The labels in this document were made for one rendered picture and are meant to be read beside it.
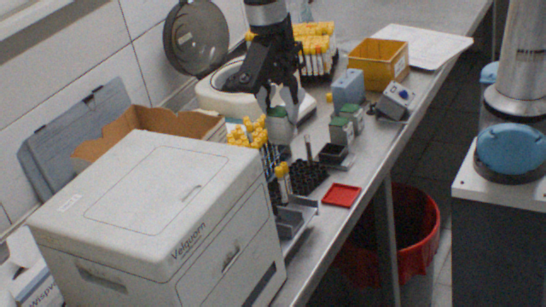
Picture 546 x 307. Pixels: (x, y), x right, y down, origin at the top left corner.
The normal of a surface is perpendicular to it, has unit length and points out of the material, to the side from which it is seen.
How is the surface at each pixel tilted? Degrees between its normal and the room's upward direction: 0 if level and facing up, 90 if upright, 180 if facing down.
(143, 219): 0
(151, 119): 88
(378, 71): 90
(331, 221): 0
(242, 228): 90
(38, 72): 90
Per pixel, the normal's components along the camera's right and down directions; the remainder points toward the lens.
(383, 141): -0.17, -0.82
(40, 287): 0.89, 0.11
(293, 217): -0.49, 0.55
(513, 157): -0.29, 0.67
